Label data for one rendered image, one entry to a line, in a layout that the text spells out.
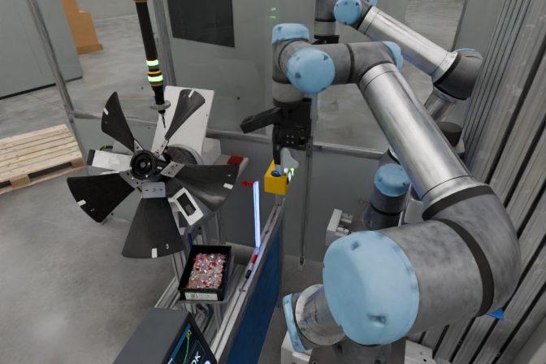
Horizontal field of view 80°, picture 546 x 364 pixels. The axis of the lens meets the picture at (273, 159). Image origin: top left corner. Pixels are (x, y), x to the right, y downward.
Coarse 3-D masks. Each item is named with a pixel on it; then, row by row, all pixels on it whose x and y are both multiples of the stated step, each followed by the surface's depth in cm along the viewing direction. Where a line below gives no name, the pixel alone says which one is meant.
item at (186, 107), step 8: (192, 96) 131; (200, 96) 127; (184, 104) 132; (192, 104) 128; (200, 104) 125; (176, 112) 135; (184, 112) 128; (192, 112) 125; (176, 120) 130; (184, 120) 126; (176, 128) 127; (168, 136) 129
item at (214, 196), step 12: (192, 168) 130; (204, 168) 130; (216, 168) 130; (228, 168) 130; (180, 180) 124; (192, 180) 124; (204, 180) 124; (216, 180) 125; (228, 180) 125; (192, 192) 121; (204, 192) 121; (216, 192) 122; (228, 192) 122; (204, 204) 119; (216, 204) 119
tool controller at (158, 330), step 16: (144, 320) 70; (160, 320) 69; (176, 320) 68; (192, 320) 70; (144, 336) 67; (160, 336) 66; (176, 336) 65; (192, 336) 69; (128, 352) 64; (144, 352) 63; (160, 352) 63; (176, 352) 64; (192, 352) 69; (208, 352) 74
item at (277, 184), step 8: (272, 168) 151; (264, 176) 146; (272, 176) 145; (280, 176) 145; (264, 184) 149; (272, 184) 147; (280, 184) 146; (288, 184) 153; (272, 192) 149; (280, 192) 148
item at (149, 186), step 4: (144, 184) 128; (148, 184) 129; (152, 184) 130; (156, 184) 131; (160, 184) 132; (164, 184) 133; (144, 188) 128; (148, 188) 129; (152, 188) 130; (156, 188) 131; (160, 188) 132; (164, 188) 132; (144, 192) 127; (148, 192) 128; (152, 192) 129; (156, 192) 130; (160, 192) 131; (164, 192) 132; (144, 196) 127; (148, 196) 128; (152, 196) 129; (156, 196) 130; (160, 196) 131; (164, 196) 132
